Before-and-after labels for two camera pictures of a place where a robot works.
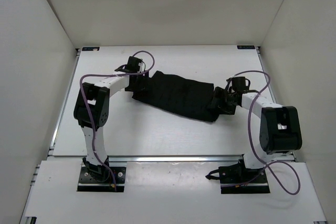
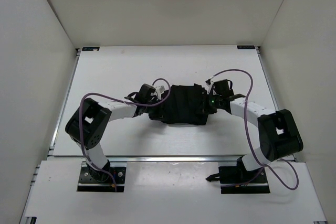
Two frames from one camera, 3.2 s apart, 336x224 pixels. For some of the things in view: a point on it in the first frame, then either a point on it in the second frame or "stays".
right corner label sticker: [246, 47] stays
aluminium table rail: [153, 158] stays
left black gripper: [131, 88] → [158, 114]
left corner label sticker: [90, 49] stays
